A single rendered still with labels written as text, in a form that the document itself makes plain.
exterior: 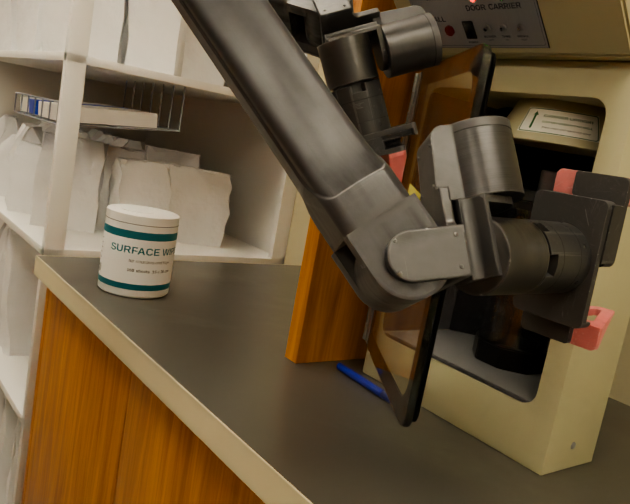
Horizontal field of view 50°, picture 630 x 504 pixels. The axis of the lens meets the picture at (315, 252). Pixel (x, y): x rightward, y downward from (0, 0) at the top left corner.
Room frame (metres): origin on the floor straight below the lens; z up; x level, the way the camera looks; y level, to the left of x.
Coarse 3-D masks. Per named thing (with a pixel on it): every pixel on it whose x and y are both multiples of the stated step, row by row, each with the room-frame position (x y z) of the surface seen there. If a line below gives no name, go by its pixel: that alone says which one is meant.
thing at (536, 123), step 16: (512, 112) 0.90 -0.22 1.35; (528, 112) 0.86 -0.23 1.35; (544, 112) 0.84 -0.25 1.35; (560, 112) 0.84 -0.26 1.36; (576, 112) 0.83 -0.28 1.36; (592, 112) 0.83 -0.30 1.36; (512, 128) 0.87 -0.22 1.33; (528, 128) 0.85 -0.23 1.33; (544, 128) 0.83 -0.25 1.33; (560, 128) 0.83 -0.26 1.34; (576, 128) 0.82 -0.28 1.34; (592, 128) 0.82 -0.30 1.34; (528, 144) 0.98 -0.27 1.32; (544, 144) 0.98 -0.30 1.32; (560, 144) 0.82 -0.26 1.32; (576, 144) 0.81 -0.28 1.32; (592, 144) 0.81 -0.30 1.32
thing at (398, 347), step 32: (448, 64) 0.80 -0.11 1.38; (480, 64) 0.66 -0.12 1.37; (448, 96) 0.77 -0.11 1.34; (480, 96) 0.66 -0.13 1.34; (416, 160) 0.86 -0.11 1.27; (384, 320) 0.86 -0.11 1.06; (416, 320) 0.70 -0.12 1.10; (384, 352) 0.82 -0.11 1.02; (416, 352) 0.67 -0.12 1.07; (384, 384) 0.78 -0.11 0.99; (416, 384) 0.66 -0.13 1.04
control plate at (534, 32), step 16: (416, 0) 0.89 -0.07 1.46; (432, 0) 0.87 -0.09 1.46; (448, 0) 0.85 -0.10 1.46; (464, 0) 0.83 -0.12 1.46; (480, 0) 0.82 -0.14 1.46; (496, 0) 0.80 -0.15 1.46; (512, 0) 0.78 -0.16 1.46; (528, 0) 0.77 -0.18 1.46; (448, 16) 0.87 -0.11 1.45; (464, 16) 0.85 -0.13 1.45; (480, 16) 0.83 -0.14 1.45; (496, 16) 0.81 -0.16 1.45; (512, 16) 0.80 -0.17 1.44; (528, 16) 0.78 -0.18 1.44; (464, 32) 0.87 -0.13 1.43; (480, 32) 0.85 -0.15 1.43; (496, 32) 0.83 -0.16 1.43; (512, 32) 0.81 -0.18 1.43; (528, 32) 0.79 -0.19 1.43; (544, 32) 0.78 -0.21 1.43
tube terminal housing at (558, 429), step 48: (528, 96) 0.86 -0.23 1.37; (576, 96) 0.78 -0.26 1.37; (624, 96) 0.74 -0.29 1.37; (624, 144) 0.73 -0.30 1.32; (624, 240) 0.76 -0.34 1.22; (624, 288) 0.78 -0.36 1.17; (624, 336) 0.80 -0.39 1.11; (432, 384) 0.87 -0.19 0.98; (480, 384) 0.81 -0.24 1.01; (576, 384) 0.75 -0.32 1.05; (480, 432) 0.80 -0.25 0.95; (528, 432) 0.75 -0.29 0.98; (576, 432) 0.76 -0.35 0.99
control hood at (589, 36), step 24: (408, 0) 0.90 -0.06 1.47; (552, 0) 0.74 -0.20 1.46; (576, 0) 0.72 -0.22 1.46; (600, 0) 0.70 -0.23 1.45; (624, 0) 0.69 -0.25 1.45; (552, 24) 0.76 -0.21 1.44; (576, 24) 0.74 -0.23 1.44; (600, 24) 0.72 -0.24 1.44; (624, 24) 0.70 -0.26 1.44; (456, 48) 0.89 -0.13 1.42; (504, 48) 0.83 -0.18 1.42; (528, 48) 0.81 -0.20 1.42; (552, 48) 0.78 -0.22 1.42; (576, 48) 0.76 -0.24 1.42; (600, 48) 0.74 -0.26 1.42; (624, 48) 0.72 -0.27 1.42
